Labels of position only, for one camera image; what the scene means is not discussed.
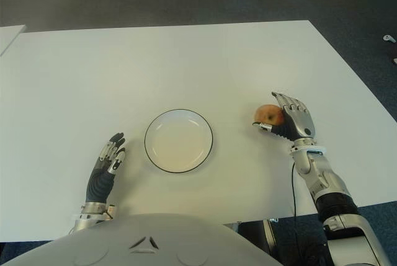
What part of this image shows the silver metal table frame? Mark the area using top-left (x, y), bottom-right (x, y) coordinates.
top-left (223, 218), bottom-right (280, 230)

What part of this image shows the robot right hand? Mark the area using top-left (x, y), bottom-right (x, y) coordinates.
top-left (251, 91), bottom-right (318, 143)

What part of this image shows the red yellow apple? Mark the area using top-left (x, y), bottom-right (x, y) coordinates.
top-left (254, 104), bottom-right (285, 126)

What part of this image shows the white plate with black rim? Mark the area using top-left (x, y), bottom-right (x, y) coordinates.
top-left (143, 109), bottom-right (214, 174)

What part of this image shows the grey robot torso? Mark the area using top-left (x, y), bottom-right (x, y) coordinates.
top-left (0, 213), bottom-right (271, 266)

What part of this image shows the white side table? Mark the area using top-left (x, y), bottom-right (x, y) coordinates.
top-left (0, 24), bottom-right (27, 56)

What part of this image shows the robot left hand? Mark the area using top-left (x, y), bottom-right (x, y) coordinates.
top-left (84, 132), bottom-right (127, 205)

